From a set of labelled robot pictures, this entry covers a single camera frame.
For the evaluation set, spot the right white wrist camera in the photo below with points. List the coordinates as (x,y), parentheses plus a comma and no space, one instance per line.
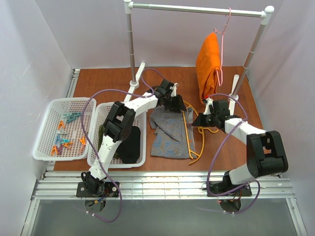
(208,102)

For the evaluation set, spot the blue clothespin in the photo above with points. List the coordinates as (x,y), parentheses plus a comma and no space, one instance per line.
(60,140)

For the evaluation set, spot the pink wire hanger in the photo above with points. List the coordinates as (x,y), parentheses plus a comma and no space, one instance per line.
(222,33)

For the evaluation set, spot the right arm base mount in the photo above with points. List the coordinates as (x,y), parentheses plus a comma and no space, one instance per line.
(220,187)

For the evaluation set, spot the orange towel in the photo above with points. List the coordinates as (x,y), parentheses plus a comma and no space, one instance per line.
(207,66)

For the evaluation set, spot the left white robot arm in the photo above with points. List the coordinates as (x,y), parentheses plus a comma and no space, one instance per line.
(118,127)

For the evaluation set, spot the white clothespin basket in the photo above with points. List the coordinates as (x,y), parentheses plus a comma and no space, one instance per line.
(75,130)

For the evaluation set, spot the silver clothes rack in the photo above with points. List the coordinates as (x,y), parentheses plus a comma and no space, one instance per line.
(264,16)

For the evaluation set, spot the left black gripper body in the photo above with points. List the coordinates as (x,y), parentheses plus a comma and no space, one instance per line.
(173,101)

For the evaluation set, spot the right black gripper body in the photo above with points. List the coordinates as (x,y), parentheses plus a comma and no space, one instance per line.
(204,119)

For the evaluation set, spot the olive green garment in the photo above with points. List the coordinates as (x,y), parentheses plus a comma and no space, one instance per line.
(100,136)

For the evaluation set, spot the white laundry basket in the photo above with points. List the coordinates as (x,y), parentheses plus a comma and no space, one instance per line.
(140,121)

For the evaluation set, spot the aluminium rail frame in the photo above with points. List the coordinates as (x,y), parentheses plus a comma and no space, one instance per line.
(164,197)

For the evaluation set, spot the teal clothespin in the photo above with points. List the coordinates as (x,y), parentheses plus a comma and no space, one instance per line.
(70,117)

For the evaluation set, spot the black garment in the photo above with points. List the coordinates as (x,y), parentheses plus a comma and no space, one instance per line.
(129,149)

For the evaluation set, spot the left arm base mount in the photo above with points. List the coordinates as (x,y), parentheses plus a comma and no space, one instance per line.
(107,189)

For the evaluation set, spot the grey striped underwear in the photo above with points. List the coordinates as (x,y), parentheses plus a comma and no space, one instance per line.
(173,139)

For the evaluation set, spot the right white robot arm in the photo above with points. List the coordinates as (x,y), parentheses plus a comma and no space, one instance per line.
(265,151)

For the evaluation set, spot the orange clothespin front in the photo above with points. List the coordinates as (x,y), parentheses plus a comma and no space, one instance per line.
(55,150)

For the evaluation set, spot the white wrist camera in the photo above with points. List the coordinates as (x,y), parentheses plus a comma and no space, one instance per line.
(174,90)
(208,102)

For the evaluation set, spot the yellow plastic hanger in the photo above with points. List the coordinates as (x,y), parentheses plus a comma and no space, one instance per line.
(203,142)

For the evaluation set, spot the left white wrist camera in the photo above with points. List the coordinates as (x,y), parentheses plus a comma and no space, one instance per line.
(174,90)

